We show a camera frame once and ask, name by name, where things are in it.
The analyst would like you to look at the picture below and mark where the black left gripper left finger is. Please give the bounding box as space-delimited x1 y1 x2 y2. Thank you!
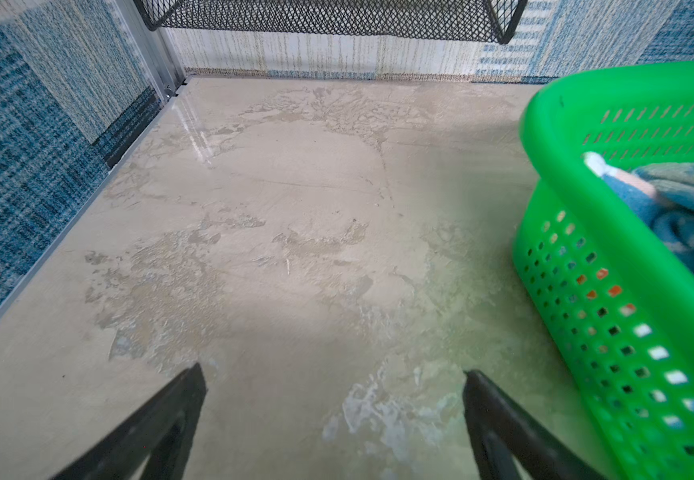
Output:
54 363 207 479

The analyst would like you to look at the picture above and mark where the green plastic laundry basket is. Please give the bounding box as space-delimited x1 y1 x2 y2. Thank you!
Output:
513 61 694 479

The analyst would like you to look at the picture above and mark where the blue patterned towel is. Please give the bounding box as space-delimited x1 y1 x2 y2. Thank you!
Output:
583 152 694 274

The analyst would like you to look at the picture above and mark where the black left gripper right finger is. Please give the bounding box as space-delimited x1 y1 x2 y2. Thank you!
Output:
463 369 603 479

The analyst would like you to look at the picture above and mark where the black wire mesh shelf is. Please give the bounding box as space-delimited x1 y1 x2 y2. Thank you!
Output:
133 0 528 45

